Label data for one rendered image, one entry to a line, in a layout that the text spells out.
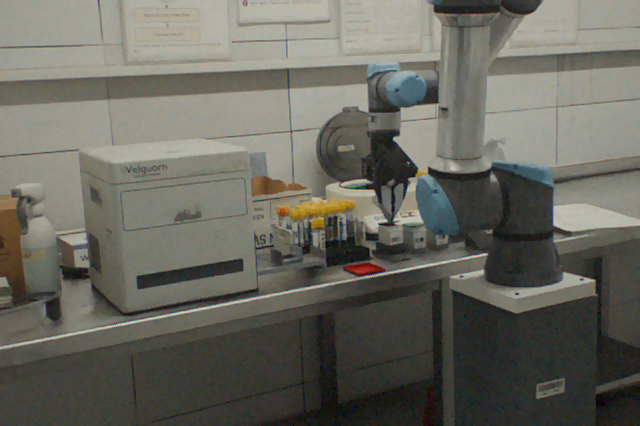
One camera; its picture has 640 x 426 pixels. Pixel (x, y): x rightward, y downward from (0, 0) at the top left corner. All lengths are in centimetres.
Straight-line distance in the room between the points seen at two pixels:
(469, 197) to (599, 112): 168
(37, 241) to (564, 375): 108
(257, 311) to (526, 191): 58
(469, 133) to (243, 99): 98
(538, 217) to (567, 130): 147
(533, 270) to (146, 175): 75
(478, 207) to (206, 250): 54
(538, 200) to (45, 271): 99
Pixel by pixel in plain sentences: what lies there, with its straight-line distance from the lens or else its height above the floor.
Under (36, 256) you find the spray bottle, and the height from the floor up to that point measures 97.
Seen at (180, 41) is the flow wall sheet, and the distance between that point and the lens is 226.
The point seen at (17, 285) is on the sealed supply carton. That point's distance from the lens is 190.
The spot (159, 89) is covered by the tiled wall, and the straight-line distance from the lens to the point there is 225.
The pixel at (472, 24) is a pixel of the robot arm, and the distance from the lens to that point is 147.
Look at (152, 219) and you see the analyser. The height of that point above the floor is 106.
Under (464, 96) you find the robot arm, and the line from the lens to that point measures 148.
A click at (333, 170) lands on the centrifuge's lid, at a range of 241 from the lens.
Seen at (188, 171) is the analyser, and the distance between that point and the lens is 160.
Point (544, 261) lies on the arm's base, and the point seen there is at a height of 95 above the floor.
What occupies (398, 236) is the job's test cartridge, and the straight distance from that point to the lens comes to 191.
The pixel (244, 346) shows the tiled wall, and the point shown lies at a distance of 246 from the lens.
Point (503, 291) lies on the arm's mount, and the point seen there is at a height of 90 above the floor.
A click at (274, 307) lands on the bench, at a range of 168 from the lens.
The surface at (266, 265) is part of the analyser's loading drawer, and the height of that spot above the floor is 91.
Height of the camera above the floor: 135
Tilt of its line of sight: 11 degrees down
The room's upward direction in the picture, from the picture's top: 2 degrees counter-clockwise
